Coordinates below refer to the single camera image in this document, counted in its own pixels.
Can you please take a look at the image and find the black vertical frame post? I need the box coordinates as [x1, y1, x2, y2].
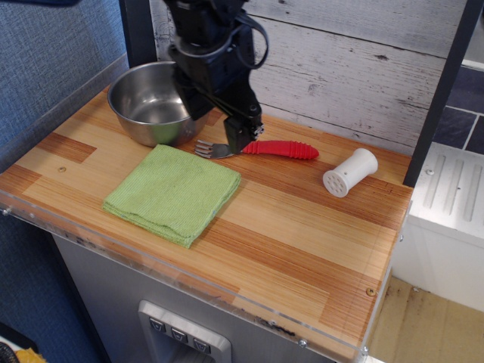
[403, 0, 483, 187]

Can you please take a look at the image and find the red handled metal fork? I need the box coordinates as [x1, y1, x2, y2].
[194, 140, 319, 160]

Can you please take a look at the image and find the silver toy fridge cabinet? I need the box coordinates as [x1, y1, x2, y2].
[54, 234, 363, 362]

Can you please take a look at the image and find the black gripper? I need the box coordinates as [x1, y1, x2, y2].
[169, 26, 264, 154]

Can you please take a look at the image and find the black left frame post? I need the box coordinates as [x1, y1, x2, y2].
[118, 0, 157, 68]

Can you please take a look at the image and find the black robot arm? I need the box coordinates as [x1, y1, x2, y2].
[166, 1, 268, 154]

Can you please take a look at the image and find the white plastic shaker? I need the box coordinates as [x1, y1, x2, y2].
[323, 148, 378, 198]

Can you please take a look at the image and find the white toy sink unit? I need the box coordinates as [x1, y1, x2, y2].
[392, 143, 483, 311]

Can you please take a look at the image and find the stainless steel bowl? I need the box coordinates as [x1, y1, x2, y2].
[107, 61, 209, 147]

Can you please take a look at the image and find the yellow object bottom left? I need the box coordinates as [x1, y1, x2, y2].
[14, 349, 47, 363]

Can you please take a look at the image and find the green folded napkin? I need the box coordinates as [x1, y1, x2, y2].
[102, 144, 241, 248]

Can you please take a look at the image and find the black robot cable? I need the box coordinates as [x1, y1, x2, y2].
[234, 11, 269, 70]

